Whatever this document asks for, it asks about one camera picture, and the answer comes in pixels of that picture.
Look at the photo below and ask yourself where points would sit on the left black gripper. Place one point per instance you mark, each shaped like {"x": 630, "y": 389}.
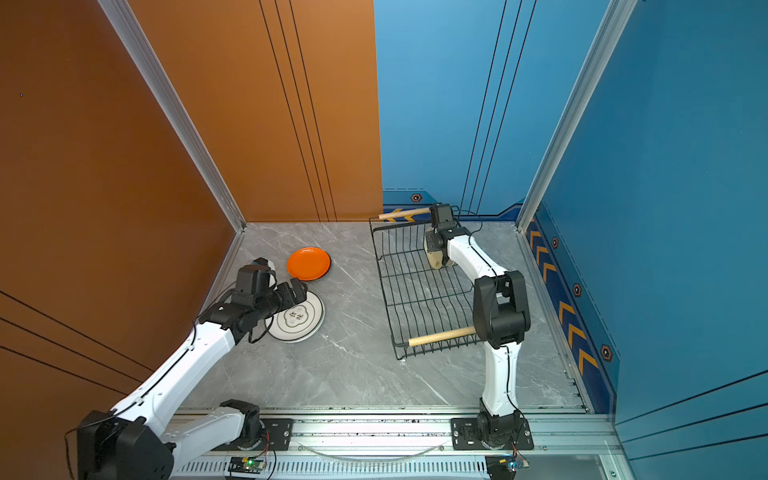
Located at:
{"x": 289, "y": 298}

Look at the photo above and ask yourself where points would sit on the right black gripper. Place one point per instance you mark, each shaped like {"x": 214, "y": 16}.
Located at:
{"x": 430, "y": 240}

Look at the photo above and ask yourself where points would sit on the beige small plate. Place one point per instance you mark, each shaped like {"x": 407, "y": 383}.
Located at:
{"x": 438, "y": 259}

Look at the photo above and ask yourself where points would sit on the orange small plate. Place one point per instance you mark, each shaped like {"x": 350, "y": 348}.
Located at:
{"x": 309, "y": 263}

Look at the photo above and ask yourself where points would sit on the black wire dish rack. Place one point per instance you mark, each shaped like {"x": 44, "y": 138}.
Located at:
{"x": 419, "y": 300}

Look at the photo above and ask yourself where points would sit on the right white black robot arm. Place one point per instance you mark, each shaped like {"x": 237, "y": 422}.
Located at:
{"x": 500, "y": 319}

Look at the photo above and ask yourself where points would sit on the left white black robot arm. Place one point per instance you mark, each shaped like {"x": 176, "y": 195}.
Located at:
{"x": 131, "y": 440}

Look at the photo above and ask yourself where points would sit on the left green circuit board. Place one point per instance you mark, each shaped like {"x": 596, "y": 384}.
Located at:
{"x": 247, "y": 466}

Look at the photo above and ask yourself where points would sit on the green circuit board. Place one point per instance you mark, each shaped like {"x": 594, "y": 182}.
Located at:
{"x": 247, "y": 466}
{"x": 505, "y": 467}

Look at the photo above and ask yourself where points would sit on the right green circuit board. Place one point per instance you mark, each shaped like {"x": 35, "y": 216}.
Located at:
{"x": 505, "y": 467}

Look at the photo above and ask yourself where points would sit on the far wooden rack handle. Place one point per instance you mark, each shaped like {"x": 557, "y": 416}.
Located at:
{"x": 403, "y": 213}

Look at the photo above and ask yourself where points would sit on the wooden rack handle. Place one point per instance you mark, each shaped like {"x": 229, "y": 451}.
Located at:
{"x": 441, "y": 336}
{"x": 403, "y": 213}

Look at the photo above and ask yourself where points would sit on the near wooden rack handle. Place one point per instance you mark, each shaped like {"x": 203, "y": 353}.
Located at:
{"x": 441, "y": 336}

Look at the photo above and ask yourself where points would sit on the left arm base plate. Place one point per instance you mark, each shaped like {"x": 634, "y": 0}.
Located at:
{"x": 271, "y": 434}

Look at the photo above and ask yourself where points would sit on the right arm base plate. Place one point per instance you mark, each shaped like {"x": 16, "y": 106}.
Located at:
{"x": 508, "y": 434}

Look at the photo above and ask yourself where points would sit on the aluminium front rail frame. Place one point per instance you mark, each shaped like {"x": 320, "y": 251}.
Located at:
{"x": 349, "y": 435}

